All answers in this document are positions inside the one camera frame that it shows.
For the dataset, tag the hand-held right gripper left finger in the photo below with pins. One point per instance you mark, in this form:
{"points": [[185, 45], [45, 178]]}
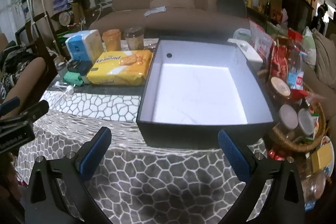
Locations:
{"points": [[95, 152]]}

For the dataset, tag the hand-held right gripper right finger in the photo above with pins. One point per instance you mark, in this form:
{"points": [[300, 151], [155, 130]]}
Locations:
{"points": [[235, 158]]}

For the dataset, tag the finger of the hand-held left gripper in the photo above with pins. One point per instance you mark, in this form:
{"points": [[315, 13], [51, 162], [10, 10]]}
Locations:
{"points": [[36, 110], [10, 104]]}

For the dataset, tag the small black pouch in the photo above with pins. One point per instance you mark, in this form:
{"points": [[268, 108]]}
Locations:
{"points": [[78, 66]]}

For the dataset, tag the blue and white tissue pack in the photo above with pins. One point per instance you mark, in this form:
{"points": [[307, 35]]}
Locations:
{"points": [[78, 47]]}

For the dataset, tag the black box with white interior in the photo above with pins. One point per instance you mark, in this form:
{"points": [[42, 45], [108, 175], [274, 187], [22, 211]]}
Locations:
{"points": [[199, 87]]}

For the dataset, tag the yellow biscuit packet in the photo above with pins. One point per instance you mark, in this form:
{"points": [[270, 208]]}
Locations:
{"points": [[118, 72]]}

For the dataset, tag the jar with orange lid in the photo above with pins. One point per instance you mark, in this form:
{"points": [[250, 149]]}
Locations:
{"points": [[111, 40]]}

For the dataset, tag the jar with dark lid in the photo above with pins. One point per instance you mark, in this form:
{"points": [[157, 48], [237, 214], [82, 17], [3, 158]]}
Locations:
{"points": [[134, 40]]}

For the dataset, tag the clear container with green contents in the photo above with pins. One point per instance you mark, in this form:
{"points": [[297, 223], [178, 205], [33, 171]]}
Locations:
{"points": [[242, 34]]}

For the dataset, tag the black and white patterned cloth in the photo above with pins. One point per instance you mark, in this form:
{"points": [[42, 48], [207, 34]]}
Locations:
{"points": [[13, 61]]}

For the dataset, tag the grey cup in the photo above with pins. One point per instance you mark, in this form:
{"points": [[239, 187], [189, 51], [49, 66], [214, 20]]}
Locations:
{"points": [[61, 69]]}

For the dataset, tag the wicker basket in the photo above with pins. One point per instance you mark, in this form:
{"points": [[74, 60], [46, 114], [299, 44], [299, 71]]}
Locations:
{"points": [[288, 144]]}

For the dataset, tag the dark wooden chair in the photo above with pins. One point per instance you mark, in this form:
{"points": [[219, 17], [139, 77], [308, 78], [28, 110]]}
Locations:
{"points": [[46, 48]]}

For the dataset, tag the jar with grey lid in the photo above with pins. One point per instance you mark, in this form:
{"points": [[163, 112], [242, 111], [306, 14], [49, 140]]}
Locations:
{"points": [[288, 116], [305, 121]]}

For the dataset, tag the green bags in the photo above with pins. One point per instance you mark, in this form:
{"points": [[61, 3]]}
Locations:
{"points": [[62, 35]]}

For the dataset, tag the clear plastic jar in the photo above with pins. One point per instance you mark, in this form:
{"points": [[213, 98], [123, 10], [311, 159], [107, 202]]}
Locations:
{"points": [[315, 184]]}

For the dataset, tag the jar with brown lid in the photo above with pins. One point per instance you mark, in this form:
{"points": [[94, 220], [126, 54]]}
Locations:
{"points": [[280, 86]]}

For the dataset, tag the yellow box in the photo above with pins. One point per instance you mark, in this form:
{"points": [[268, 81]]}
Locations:
{"points": [[321, 158]]}

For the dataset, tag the round table clock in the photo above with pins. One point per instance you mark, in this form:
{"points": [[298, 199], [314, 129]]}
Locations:
{"points": [[64, 18]]}

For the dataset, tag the water bottle with blue label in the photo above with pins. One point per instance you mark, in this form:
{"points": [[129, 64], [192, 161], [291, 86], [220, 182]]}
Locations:
{"points": [[295, 79]]}

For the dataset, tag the white tissue box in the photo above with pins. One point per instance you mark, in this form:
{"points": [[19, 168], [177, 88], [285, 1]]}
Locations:
{"points": [[252, 56]]}

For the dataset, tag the red snack bag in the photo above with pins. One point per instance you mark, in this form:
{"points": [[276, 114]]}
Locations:
{"points": [[279, 61]]}

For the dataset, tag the stack of blue boxes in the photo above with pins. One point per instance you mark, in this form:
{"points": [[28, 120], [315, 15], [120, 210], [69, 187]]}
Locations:
{"points": [[63, 1]]}

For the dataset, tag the red and white packet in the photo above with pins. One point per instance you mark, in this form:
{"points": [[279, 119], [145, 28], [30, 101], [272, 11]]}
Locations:
{"points": [[260, 41]]}

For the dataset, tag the small brown snack packet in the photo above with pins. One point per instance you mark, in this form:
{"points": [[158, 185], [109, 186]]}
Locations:
{"points": [[151, 43]]}

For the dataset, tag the beige armchair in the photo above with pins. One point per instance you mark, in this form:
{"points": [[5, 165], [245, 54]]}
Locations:
{"points": [[324, 61]]}

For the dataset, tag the brown sofa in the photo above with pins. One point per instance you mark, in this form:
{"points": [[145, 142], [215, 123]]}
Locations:
{"points": [[183, 19]]}

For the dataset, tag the dark cushion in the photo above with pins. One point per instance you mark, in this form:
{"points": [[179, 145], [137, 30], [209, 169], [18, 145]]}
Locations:
{"points": [[231, 6]]}

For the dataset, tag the white paper sheet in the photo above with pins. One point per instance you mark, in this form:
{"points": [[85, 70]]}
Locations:
{"points": [[155, 11]]}

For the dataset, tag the dark wooden cabinet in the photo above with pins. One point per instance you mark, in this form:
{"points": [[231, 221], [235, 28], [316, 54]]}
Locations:
{"points": [[296, 9]]}

